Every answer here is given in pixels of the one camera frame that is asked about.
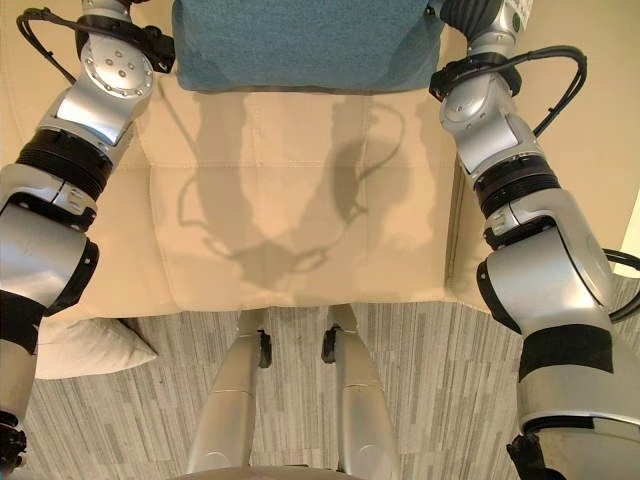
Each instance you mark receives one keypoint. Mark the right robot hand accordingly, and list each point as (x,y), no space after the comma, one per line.
(492,20)

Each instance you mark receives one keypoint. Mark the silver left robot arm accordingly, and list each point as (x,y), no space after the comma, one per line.
(45,250)

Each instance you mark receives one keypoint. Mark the beige leather sofa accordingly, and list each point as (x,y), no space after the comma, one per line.
(300,200)

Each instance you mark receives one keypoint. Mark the silver right robot leg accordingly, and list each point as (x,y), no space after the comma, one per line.
(360,395)

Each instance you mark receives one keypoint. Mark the teal fabric cushion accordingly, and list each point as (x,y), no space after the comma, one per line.
(305,42)

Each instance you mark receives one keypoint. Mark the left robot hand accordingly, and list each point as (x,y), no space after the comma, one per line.
(106,7)

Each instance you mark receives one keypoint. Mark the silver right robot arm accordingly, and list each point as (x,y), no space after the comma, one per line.
(545,280)

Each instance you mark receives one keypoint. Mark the white cushion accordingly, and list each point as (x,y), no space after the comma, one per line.
(95,350)

